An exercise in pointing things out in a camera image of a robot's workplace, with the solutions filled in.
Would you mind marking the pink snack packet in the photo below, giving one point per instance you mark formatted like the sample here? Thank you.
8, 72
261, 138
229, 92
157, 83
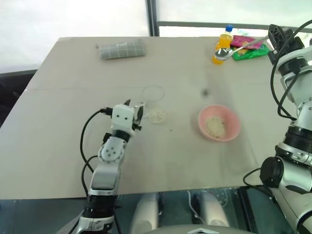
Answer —
243, 41

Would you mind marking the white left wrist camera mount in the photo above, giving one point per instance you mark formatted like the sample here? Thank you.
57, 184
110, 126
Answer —
122, 117

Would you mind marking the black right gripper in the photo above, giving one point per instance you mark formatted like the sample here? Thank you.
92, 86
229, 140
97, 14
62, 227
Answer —
292, 41

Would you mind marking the silver metal spoon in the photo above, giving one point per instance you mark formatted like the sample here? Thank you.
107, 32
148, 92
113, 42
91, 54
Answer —
223, 54

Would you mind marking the orange drink bottle blue cap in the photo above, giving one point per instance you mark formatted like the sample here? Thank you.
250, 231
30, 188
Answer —
225, 40

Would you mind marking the silver rounded robot leg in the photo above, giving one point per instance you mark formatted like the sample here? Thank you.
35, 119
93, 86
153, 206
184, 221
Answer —
146, 212
212, 209

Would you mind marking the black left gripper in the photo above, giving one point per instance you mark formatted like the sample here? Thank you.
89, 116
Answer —
136, 126

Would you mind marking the black seat beside table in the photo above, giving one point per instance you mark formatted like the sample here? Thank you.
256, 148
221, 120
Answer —
13, 85

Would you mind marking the dark horizontal railing bar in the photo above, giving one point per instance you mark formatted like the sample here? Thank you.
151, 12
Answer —
219, 24

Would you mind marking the dark window frame post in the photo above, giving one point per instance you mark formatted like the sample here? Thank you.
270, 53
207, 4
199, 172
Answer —
153, 17

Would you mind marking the clear plastic cup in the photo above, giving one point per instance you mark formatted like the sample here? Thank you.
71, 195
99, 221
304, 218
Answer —
153, 102

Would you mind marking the pink bowl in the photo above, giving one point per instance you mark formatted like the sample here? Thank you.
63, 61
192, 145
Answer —
231, 122

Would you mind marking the green snack packet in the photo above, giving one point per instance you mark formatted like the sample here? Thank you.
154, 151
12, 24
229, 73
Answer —
253, 53

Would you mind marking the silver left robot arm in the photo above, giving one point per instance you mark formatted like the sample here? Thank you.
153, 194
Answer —
108, 170

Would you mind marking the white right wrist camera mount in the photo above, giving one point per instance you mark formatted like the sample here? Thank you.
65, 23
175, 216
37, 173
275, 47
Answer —
296, 57

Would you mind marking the oatmeal in pink bowl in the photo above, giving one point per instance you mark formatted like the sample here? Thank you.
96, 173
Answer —
215, 126

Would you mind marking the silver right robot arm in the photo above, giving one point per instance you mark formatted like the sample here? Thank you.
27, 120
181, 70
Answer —
299, 156

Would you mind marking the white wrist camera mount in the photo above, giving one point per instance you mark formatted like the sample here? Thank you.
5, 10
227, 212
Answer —
296, 57
122, 117

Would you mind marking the grey robot torso edge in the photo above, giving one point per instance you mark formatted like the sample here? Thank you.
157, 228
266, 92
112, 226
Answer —
200, 230

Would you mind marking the grey checked fabric pouch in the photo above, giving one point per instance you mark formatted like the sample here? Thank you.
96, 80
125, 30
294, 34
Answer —
123, 50

